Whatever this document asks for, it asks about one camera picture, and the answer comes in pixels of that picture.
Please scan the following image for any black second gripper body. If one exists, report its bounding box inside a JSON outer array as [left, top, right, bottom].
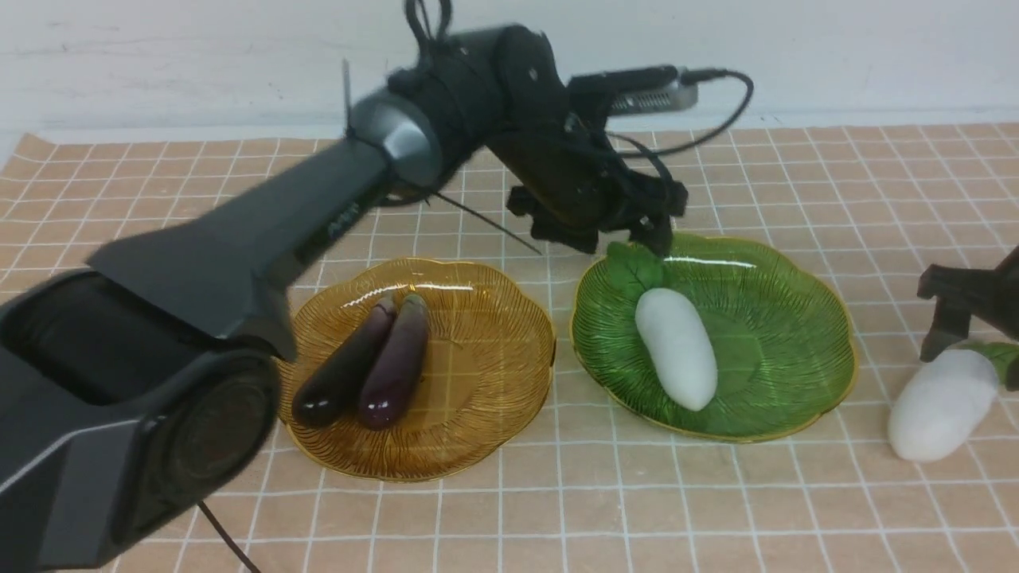
[[968, 247, 1018, 340]]

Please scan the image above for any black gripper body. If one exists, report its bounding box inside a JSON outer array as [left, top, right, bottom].
[[486, 128, 652, 231]]

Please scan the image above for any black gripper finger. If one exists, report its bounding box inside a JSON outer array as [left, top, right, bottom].
[[627, 181, 689, 258], [917, 265, 991, 363], [1003, 362, 1019, 392], [506, 185, 599, 255]]

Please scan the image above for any white toy radish green top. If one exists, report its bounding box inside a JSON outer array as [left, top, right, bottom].
[[888, 341, 1017, 463]]

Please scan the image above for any white toy radish with leaves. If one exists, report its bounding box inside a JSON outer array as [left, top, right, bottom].
[[605, 242, 718, 412]]

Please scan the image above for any dark purple toy eggplant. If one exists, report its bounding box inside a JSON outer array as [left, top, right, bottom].
[[291, 294, 398, 428]]

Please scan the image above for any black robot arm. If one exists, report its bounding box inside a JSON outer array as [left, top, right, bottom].
[[2, 16, 1017, 572]]

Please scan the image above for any tan grid-patterned tablecloth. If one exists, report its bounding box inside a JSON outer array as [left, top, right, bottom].
[[0, 123, 1019, 573]]

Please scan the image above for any amber ribbed glass plate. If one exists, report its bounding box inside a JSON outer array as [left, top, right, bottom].
[[278, 258, 556, 482]]

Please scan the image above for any green ribbed glass plate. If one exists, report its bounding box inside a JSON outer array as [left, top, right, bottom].
[[570, 232, 859, 442]]

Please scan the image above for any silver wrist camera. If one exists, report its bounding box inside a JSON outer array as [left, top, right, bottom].
[[567, 64, 699, 117]]

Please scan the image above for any black camera cable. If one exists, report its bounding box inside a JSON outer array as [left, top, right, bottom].
[[605, 69, 755, 188]]

